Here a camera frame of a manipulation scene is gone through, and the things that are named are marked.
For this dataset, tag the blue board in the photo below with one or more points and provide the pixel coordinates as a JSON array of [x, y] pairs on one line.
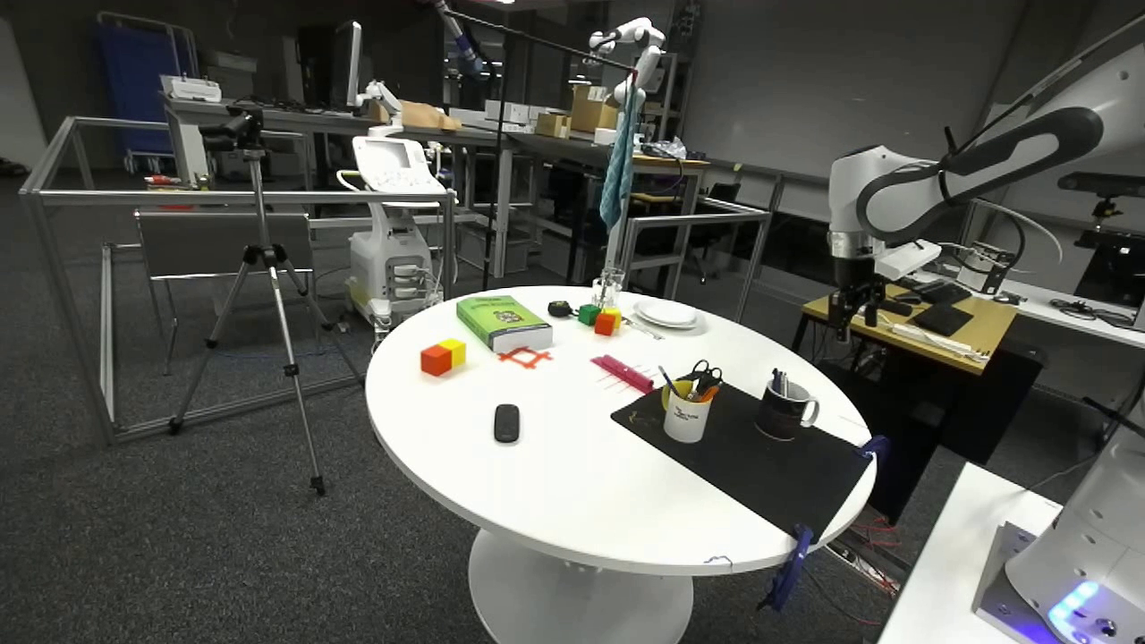
[[138, 83]]

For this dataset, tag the white machine cart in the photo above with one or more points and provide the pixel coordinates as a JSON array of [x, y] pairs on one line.
[[393, 268]]

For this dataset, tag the blue hanging cloth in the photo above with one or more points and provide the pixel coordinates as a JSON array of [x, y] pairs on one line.
[[617, 164]]

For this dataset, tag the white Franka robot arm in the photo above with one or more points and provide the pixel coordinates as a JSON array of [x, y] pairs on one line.
[[855, 189]]

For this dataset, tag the stack of white plates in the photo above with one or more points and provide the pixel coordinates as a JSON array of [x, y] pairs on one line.
[[667, 318]]

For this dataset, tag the blue mat clamp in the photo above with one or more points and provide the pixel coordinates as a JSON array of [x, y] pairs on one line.
[[875, 447], [789, 569]]

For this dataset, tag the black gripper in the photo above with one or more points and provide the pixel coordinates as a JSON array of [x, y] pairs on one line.
[[856, 282]]

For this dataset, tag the green book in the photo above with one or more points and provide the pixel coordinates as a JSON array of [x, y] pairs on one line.
[[502, 318]]

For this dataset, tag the small yellow cube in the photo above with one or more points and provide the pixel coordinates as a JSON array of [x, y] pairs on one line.
[[455, 352]]

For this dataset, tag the black table mat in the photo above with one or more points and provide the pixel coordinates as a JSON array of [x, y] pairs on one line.
[[763, 477]]

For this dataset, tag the small red cube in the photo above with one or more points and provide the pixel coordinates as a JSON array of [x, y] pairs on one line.
[[435, 358]]

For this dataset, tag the orange pen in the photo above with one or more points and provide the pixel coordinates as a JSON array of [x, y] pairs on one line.
[[709, 391]]

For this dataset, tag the white table pedestal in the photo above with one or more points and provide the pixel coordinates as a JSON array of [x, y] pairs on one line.
[[576, 591]]

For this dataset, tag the small white plate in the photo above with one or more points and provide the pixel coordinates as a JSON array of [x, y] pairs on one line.
[[667, 312]]

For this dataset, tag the black scissors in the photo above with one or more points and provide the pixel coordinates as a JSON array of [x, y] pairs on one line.
[[704, 374]]

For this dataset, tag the green cube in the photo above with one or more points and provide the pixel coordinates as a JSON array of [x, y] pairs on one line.
[[589, 316]]

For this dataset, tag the narrow drinking glass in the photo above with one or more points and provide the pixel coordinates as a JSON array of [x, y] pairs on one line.
[[610, 287]]

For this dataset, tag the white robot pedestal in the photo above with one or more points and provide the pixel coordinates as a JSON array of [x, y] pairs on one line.
[[944, 558]]

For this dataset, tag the metal railing frame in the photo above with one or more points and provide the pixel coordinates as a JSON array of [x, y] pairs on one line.
[[238, 195]]

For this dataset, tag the black round object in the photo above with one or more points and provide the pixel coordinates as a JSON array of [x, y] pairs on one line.
[[561, 308]]

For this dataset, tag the wooden desk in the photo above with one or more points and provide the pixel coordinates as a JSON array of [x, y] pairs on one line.
[[955, 340]]

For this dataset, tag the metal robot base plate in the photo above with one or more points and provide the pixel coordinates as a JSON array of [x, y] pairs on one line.
[[1002, 584]]

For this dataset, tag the large red cube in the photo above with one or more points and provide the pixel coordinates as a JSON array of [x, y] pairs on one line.
[[607, 322]]

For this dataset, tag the silver knife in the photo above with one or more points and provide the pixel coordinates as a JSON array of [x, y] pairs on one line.
[[641, 330]]

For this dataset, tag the cardboard box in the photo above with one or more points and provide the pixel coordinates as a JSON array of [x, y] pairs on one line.
[[591, 113]]

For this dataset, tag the black computer mouse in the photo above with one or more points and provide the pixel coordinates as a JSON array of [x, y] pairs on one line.
[[506, 424]]

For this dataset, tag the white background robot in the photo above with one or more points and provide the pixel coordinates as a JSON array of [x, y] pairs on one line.
[[647, 46]]

